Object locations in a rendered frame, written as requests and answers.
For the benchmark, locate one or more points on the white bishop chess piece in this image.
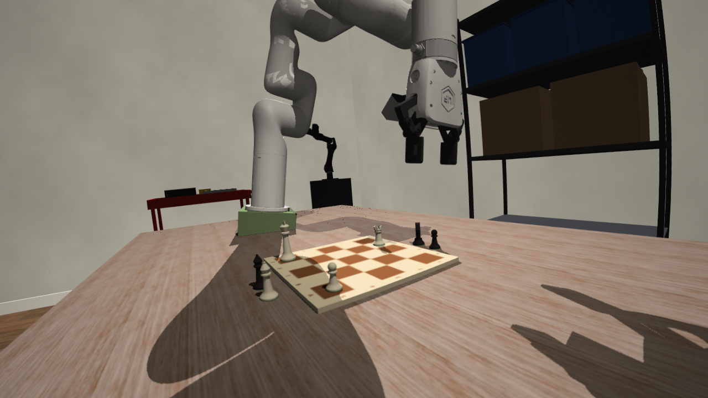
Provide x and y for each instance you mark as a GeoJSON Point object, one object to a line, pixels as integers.
{"type": "Point", "coordinates": [268, 293]}

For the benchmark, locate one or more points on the wooden chessboard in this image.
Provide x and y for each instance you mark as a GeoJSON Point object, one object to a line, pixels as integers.
{"type": "Point", "coordinates": [363, 269]}

